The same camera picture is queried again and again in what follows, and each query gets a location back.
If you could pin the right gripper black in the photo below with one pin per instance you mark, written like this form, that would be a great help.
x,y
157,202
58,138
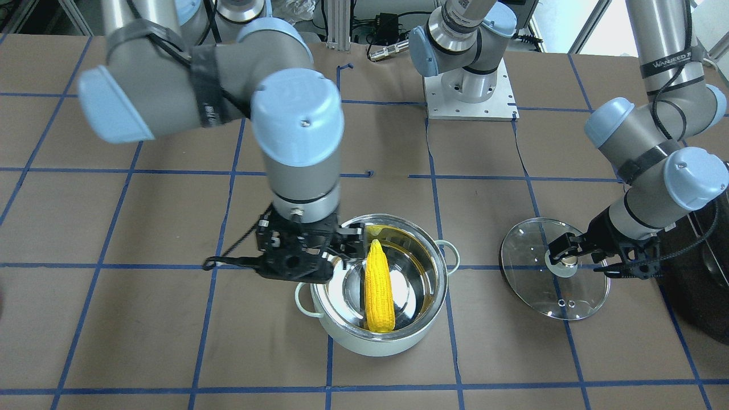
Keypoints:
x,y
348,244

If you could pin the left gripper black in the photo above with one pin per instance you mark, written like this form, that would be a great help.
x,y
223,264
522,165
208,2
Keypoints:
x,y
605,229

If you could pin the glass pot lid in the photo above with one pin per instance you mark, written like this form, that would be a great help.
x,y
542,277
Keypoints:
x,y
566,289

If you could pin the yellow corn cob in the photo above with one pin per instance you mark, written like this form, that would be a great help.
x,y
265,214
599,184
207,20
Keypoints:
x,y
378,294

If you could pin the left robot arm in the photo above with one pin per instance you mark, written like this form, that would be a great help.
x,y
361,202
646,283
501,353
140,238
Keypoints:
x,y
666,181

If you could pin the pale green electric pot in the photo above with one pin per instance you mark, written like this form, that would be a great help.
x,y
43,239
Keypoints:
x,y
419,279

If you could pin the dark rice cooker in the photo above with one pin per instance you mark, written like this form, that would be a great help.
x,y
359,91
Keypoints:
x,y
696,281

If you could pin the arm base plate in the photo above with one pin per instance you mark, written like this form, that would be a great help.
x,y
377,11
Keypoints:
x,y
462,95

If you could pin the aluminium frame post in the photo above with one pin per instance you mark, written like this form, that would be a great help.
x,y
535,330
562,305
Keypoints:
x,y
338,25

